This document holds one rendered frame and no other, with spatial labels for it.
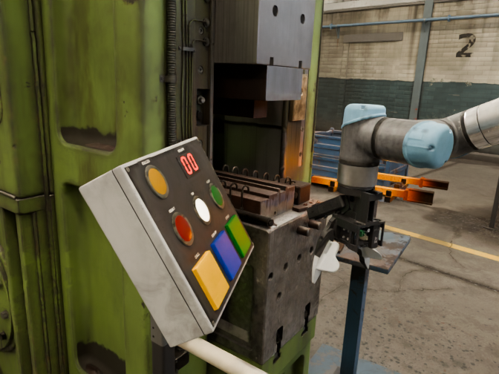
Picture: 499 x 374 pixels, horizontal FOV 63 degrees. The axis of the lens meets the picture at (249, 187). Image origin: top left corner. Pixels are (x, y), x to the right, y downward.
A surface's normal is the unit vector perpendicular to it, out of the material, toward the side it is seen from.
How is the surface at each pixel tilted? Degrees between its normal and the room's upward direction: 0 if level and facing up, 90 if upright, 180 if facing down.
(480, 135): 110
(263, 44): 90
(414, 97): 90
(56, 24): 90
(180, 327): 90
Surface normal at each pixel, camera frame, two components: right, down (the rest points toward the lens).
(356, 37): -0.69, 0.15
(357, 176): -0.22, 0.24
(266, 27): 0.81, 0.18
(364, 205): -0.86, 0.10
